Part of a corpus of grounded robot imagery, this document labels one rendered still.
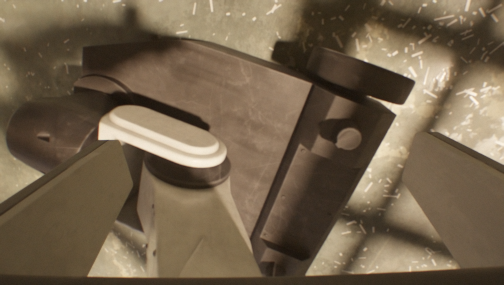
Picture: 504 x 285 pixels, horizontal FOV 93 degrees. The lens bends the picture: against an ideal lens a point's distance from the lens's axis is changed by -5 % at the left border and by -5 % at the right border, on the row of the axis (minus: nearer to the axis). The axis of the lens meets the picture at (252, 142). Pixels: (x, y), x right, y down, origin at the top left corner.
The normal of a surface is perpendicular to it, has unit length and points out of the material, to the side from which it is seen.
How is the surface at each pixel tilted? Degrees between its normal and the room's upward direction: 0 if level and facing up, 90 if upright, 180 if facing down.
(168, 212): 90
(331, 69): 37
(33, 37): 0
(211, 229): 90
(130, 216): 90
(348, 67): 24
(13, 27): 0
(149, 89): 0
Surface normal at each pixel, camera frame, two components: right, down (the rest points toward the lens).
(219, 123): -0.22, 0.34
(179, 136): 0.29, -0.87
